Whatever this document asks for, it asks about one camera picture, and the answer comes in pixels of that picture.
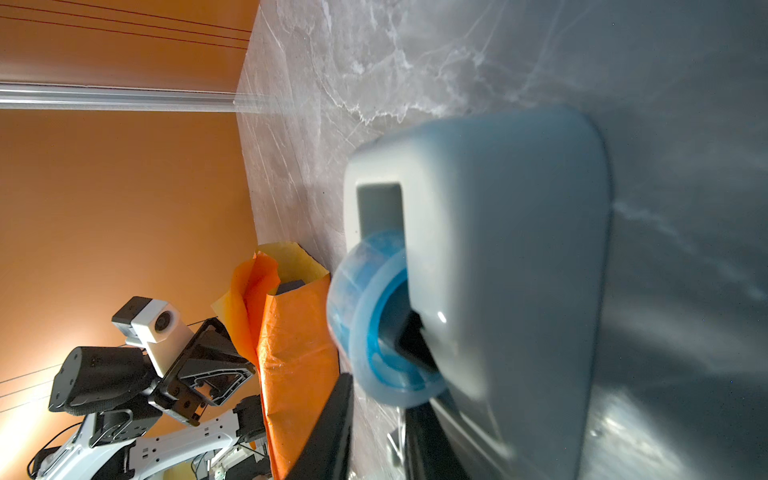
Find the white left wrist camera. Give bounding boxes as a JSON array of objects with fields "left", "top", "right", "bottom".
[{"left": 112, "top": 296, "right": 194, "bottom": 377}]

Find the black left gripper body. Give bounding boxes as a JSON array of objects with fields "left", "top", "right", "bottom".
[{"left": 148, "top": 317, "right": 255, "bottom": 427}]

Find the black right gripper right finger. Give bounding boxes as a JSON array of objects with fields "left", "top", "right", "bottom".
[{"left": 404, "top": 403, "right": 469, "bottom": 480}]

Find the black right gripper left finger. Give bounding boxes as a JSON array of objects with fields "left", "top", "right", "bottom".
[{"left": 286, "top": 373, "right": 354, "bottom": 480}]

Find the white tape dispenser blue roll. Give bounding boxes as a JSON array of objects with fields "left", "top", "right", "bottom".
[{"left": 327, "top": 107, "right": 612, "bottom": 479}]

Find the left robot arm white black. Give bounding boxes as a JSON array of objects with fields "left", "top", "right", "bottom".
[{"left": 27, "top": 318, "right": 266, "bottom": 479}]

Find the yellow wrapping paper sheet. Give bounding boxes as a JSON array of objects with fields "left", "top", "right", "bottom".
[{"left": 212, "top": 242, "right": 340, "bottom": 479}]

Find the dark blue gift box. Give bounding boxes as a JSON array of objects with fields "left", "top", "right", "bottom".
[{"left": 274, "top": 279, "right": 305, "bottom": 296}]

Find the left aluminium corner post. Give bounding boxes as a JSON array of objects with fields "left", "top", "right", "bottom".
[{"left": 1, "top": 82, "right": 280, "bottom": 113}]

